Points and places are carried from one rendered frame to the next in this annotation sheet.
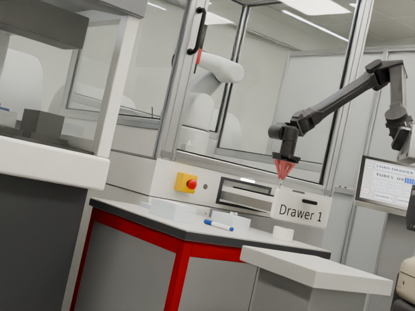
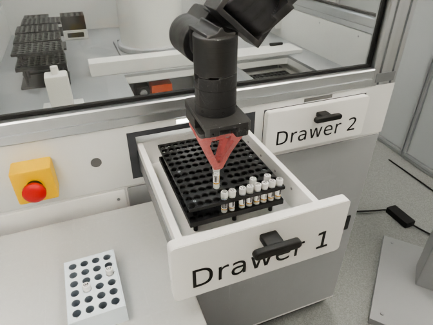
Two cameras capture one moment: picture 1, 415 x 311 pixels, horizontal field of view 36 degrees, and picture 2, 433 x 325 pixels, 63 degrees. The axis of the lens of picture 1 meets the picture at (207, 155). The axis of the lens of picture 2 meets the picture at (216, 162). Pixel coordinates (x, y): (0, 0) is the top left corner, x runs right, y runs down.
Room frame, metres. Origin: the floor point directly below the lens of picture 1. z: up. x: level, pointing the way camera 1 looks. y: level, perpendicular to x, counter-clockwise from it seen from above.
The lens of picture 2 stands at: (2.06, -0.43, 1.28)
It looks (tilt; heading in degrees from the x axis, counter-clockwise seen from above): 33 degrees down; 17
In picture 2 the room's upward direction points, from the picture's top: straight up
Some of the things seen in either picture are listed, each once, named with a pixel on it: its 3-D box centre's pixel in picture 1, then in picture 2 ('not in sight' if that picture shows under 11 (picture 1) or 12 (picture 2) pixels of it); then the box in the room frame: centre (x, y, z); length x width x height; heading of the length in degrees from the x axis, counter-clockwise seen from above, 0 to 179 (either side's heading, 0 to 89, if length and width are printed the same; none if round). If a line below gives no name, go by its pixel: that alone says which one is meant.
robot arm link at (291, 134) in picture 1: (289, 134); (213, 51); (2.50, -0.30, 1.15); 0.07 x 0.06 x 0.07; 42
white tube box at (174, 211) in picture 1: (172, 210); not in sight; (2.08, 0.07, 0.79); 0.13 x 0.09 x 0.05; 43
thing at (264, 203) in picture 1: (263, 202); (214, 177); (2.62, -0.26, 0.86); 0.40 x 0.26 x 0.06; 38
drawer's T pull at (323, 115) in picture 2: not in sight; (325, 116); (2.87, -0.46, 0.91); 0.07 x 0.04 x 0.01; 128
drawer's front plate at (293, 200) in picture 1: (301, 208); (263, 246); (2.45, -0.39, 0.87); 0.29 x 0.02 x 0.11; 128
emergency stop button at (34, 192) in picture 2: (191, 184); (34, 191); (2.46, 0.04, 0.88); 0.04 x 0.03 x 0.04; 128
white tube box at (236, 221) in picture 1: (230, 219); (95, 290); (2.36, -0.13, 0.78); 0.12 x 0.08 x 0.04; 39
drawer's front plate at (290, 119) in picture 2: not in sight; (316, 123); (2.90, -0.44, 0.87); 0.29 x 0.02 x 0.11; 128
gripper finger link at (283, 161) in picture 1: (282, 167); (214, 138); (2.51, -0.30, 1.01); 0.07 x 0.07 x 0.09; 37
